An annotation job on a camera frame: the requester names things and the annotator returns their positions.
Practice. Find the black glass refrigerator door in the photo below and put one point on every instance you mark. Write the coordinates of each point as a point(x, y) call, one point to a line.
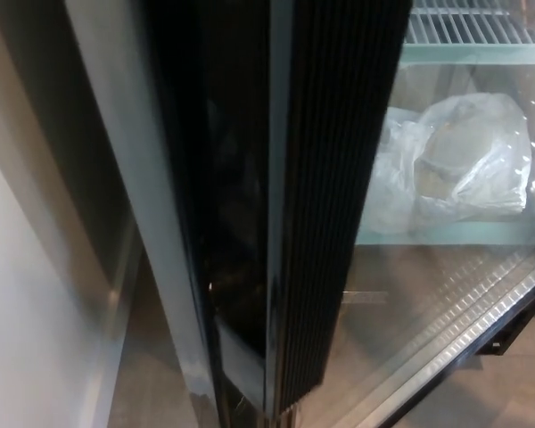
point(249, 178)

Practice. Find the clear plastic bag with food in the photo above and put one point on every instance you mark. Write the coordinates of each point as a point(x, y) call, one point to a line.
point(455, 169)

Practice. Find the stainless steel refrigerator cabinet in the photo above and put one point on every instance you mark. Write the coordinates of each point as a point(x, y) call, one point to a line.
point(472, 285)

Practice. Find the glass refrigerator shelf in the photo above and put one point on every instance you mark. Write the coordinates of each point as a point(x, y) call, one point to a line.
point(463, 232)

